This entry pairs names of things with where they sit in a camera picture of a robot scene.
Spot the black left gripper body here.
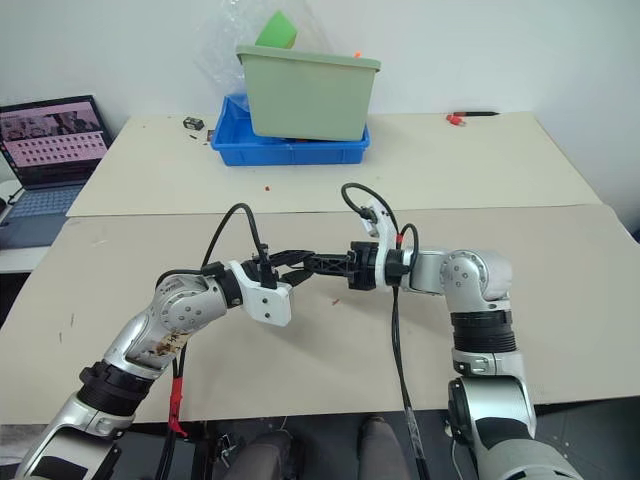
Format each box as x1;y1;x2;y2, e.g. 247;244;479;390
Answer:
241;248;292;287

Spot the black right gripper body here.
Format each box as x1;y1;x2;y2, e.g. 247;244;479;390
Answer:
346;240;381;293

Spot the blue plastic tray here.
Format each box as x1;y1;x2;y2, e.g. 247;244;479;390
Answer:
209;94;373;168

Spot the pale green plastic bin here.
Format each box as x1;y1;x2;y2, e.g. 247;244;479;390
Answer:
235;43;383;143

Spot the dark rounded shape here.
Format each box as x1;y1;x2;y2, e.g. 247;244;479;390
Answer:
356;415;412;480
234;428;307;480

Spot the black pen with red cap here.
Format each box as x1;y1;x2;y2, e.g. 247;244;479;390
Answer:
446;110;501;128

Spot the clear plastic bag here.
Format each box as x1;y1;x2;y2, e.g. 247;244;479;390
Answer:
191;0;352;104

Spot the bright green foam block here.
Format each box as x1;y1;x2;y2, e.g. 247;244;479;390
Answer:
254;10;300;51

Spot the open laptop computer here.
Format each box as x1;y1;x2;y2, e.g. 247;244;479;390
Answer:
0;94;113;252

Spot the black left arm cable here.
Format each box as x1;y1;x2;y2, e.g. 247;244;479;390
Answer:
153;201;278;480

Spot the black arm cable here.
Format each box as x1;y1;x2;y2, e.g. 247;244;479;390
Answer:
340;182;429;480
153;201;278;480

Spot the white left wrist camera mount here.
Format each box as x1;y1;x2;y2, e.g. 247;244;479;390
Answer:
227;259;294;328

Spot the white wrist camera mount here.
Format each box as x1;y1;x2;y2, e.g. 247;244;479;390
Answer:
356;196;404;289
227;259;294;328

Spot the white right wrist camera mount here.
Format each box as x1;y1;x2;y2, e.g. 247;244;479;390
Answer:
356;196;404;289

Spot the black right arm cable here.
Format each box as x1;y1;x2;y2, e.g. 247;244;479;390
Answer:
340;182;429;480

